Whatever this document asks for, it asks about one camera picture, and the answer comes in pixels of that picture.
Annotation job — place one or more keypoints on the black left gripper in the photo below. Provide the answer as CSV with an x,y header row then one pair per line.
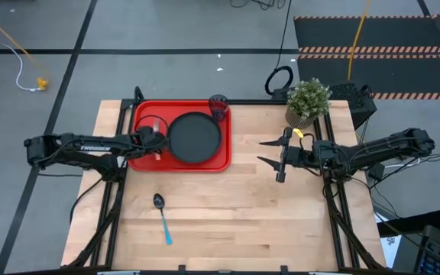
x,y
152,139

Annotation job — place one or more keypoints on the yellow plug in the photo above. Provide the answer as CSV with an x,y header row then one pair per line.
x,y
43,83

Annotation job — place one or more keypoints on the black round plate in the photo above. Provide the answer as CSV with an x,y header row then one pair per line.
x,y
194,137

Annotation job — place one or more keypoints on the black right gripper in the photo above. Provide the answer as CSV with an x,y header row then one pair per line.
x,y
300,156

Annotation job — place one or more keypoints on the black perforated box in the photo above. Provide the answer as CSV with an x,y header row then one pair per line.
x,y
351,100

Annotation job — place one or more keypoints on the black hazard-striped floor mat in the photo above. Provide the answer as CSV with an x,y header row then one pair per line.
x,y
380,34

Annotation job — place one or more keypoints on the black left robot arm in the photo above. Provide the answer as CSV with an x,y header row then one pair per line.
x,y
90,148

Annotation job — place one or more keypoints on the patterned translucent drinking cup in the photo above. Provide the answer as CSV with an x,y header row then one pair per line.
x,y
218,107

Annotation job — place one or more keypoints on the potted plant in ribbed pot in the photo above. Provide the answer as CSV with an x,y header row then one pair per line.
x,y
308,100

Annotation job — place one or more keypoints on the yellow tag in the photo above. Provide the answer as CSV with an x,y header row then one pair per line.
x,y
298,133

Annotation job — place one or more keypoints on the red plastic tray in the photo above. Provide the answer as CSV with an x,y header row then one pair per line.
x,y
147,162

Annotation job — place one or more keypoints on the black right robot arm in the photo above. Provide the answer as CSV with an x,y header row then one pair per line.
x,y
388,147

